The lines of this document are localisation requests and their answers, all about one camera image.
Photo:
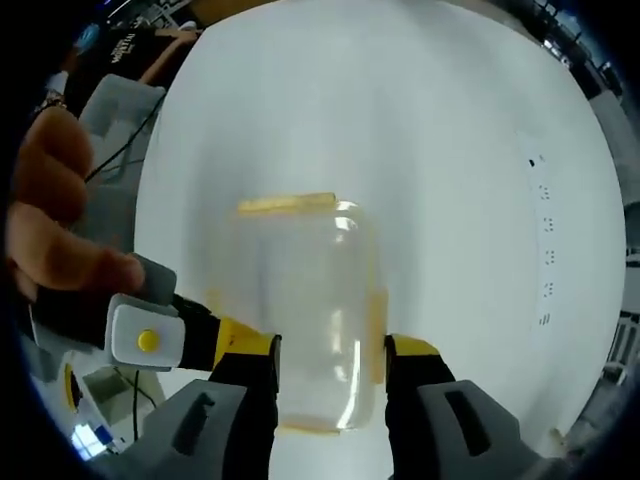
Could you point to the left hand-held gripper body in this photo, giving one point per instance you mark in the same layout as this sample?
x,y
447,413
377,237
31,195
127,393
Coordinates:
x,y
147,340

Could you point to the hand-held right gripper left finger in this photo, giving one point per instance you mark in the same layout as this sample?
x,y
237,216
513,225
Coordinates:
x,y
240,395

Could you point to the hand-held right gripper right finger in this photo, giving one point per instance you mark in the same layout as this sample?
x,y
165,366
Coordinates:
x,y
420,390

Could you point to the clear plastic box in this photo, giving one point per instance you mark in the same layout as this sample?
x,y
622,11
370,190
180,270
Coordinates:
x,y
320,320

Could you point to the person's left hand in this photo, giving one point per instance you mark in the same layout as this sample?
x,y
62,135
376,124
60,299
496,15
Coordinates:
x,y
50,200

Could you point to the white power strip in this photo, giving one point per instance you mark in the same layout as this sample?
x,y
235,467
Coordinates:
x,y
542,240

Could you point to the grey chair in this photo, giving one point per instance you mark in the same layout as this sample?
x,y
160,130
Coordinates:
x,y
120,110

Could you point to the person's black shirt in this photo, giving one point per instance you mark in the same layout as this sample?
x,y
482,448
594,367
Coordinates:
x,y
125,45

